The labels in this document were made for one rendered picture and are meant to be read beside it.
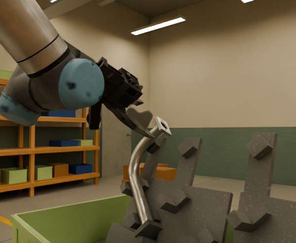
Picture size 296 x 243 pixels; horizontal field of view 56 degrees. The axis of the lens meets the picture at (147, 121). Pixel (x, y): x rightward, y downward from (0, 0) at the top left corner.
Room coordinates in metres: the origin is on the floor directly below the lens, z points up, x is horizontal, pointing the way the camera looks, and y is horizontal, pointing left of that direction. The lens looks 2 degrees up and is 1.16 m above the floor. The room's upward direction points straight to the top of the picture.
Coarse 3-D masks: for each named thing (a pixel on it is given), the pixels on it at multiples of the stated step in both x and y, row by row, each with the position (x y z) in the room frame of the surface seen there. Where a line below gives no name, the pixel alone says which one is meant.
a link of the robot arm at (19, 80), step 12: (24, 72) 0.50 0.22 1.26; (12, 84) 0.49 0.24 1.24; (24, 84) 0.47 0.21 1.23; (0, 96) 0.50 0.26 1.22; (12, 96) 0.49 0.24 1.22; (24, 96) 0.47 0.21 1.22; (0, 108) 0.49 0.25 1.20; (12, 108) 0.48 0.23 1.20; (24, 108) 0.49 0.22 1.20; (36, 108) 0.48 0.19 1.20; (12, 120) 0.53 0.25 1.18; (24, 120) 0.50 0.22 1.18; (36, 120) 0.52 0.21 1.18
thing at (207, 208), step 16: (192, 144) 0.65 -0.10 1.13; (192, 160) 0.65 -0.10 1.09; (176, 176) 0.66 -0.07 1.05; (192, 176) 0.64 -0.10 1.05; (176, 192) 0.64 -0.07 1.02; (192, 192) 0.62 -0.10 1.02; (208, 192) 0.59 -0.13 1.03; (224, 192) 0.57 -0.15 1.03; (192, 208) 0.60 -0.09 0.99; (208, 208) 0.58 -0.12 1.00; (224, 208) 0.56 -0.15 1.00; (176, 224) 0.61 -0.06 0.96; (192, 224) 0.59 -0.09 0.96; (208, 224) 0.57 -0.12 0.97; (224, 224) 0.55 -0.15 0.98; (160, 240) 0.62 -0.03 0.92; (176, 240) 0.60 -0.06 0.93; (224, 240) 0.54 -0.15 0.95
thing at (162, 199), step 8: (184, 192) 0.61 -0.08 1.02; (160, 200) 0.59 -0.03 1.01; (168, 200) 0.60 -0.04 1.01; (176, 200) 0.61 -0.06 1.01; (184, 200) 0.60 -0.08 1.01; (168, 208) 0.60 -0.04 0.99; (176, 208) 0.61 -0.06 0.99; (200, 232) 0.55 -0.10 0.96; (208, 232) 0.54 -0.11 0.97; (184, 240) 0.52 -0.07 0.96; (192, 240) 0.53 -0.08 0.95; (200, 240) 0.54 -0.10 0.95; (208, 240) 0.53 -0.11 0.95; (216, 240) 0.53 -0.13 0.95
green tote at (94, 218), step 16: (48, 208) 0.72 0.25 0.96; (64, 208) 0.74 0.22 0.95; (80, 208) 0.77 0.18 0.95; (96, 208) 0.80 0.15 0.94; (112, 208) 0.84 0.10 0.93; (16, 224) 0.63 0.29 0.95; (32, 224) 0.69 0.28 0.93; (48, 224) 0.72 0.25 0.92; (64, 224) 0.74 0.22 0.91; (80, 224) 0.77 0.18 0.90; (96, 224) 0.81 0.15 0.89; (16, 240) 0.63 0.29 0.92; (32, 240) 0.54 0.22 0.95; (48, 240) 0.72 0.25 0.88; (64, 240) 0.75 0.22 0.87; (80, 240) 0.77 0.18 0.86; (96, 240) 0.81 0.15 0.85
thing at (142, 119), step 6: (132, 108) 0.65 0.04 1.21; (126, 114) 0.65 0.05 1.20; (132, 114) 0.65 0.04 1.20; (138, 114) 0.65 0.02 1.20; (144, 114) 0.65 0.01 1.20; (150, 114) 0.64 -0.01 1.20; (132, 120) 0.65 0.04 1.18; (138, 120) 0.66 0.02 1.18; (144, 120) 0.65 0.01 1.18; (150, 120) 0.65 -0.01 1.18; (138, 126) 0.65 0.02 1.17; (144, 126) 0.66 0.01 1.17; (138, 132) 0.66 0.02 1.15; (144, 132) 0.66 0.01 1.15
